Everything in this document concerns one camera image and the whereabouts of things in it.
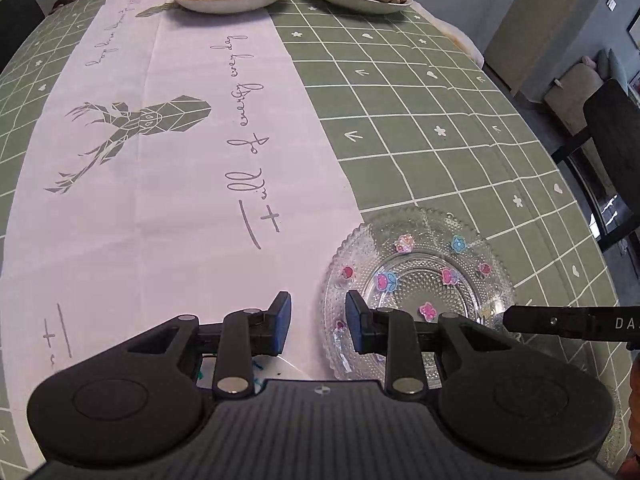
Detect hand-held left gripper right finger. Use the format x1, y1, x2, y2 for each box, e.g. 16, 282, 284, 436
345, 290, 541, 394

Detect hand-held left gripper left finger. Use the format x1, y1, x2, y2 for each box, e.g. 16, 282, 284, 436
95, 291, 293, 399

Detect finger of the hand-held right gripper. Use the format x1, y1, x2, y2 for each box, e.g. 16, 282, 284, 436
502, 305, 601, 343

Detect clear glass plate flower stickers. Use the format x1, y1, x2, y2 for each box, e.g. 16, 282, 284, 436
320, 205, 516, 386

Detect black chair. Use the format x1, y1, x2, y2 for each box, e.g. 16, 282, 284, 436
550, 79, 640, 253
0, 0, 46, 74

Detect green checked tablecloth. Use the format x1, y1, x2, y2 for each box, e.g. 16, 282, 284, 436
0, 0, 628, 477

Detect beige sofa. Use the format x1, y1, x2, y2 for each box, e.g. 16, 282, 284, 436
544, 49, 632, 133

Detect white towel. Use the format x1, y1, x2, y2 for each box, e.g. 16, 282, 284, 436
431, 12, 485, 64

